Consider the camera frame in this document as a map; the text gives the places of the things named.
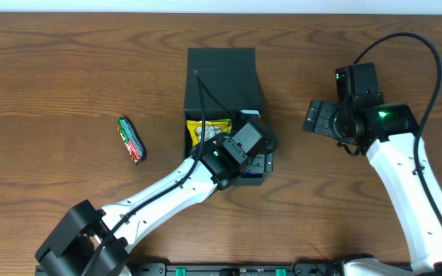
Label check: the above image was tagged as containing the black left camera cable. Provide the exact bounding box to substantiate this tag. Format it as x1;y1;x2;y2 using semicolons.
78;69;237;276

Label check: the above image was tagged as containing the blue Oreo cookie pack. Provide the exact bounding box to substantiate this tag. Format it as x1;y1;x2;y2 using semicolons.
241;172;263;179

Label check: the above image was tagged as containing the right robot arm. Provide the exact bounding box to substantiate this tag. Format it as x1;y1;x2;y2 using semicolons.
303;63;442;275

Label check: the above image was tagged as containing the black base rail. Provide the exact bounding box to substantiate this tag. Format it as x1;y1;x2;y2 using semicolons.
120;258;344;276

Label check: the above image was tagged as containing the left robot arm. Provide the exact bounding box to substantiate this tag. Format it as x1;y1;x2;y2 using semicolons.
35;117;278;276

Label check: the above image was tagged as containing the black right camera cable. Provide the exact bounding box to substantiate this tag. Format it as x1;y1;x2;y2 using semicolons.
352;31;442;269

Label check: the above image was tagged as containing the green red snack bar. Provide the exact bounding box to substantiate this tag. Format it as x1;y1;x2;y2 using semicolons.
117;117;147;165

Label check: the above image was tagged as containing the black camera cable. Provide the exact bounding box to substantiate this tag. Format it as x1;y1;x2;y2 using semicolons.
352;31;442;269
78;69;237;276

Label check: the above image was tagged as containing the yellow Hacks candy bag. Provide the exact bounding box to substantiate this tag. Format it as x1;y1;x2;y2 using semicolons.
186;119;232;146

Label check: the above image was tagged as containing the dark green gift box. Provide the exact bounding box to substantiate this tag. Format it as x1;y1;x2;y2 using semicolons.
183;48;264;190

